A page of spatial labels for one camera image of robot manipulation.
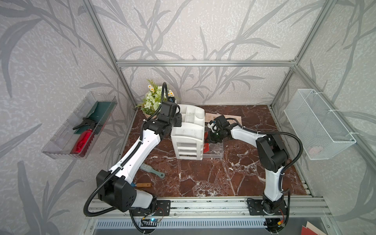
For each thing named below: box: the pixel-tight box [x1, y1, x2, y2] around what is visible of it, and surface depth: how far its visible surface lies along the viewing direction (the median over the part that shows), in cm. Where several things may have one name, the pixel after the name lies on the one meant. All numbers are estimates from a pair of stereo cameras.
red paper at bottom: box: [301, 225, 319, 235], surface depth 68 cm
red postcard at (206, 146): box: [203, 140, 210, 154], surface depth 93 cm
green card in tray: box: [73, 101, 117, 135], surface depth 68 cm
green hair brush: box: [140, 163, 165, 178], surface depth 88 cm
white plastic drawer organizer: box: [170, 104, 206, 161], surface depth 82 cm
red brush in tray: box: [70, 128, 95, 158], surface depth 60 cm
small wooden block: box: [136, 182, 152, 188], surface depth 82 cm
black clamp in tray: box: [72, 117, 100, 131], surface depth 67 cm
